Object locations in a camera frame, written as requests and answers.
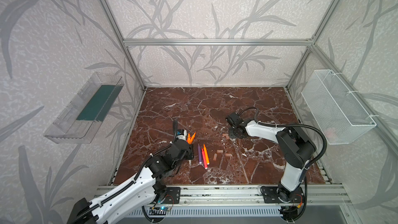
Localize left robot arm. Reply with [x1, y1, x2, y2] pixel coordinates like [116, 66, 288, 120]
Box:
[67, 140, 193, 224]

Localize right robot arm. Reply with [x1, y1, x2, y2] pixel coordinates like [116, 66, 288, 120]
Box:
[226, 113, 328, 198]

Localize purple highlighter pen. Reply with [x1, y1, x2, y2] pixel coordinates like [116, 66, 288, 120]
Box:
[198, 144, 203, 164]

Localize pink highlighter pen near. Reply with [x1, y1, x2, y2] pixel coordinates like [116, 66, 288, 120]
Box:
[201, 148, 208, 170]

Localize green circuit board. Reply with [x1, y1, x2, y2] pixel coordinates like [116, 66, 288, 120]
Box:
[149, 206, 173, 216]

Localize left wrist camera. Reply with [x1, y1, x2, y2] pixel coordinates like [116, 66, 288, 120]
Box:
[176, 129, 188, 141]

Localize white wire mesh basket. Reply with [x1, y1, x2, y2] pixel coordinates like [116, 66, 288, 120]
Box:
[302, 69, 377, 145]

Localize clear plastic wall bin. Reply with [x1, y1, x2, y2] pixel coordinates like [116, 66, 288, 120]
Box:
[44, 72, 124, 144]

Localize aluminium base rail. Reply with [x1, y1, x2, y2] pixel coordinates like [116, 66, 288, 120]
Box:
[90, 184, 352, 207]

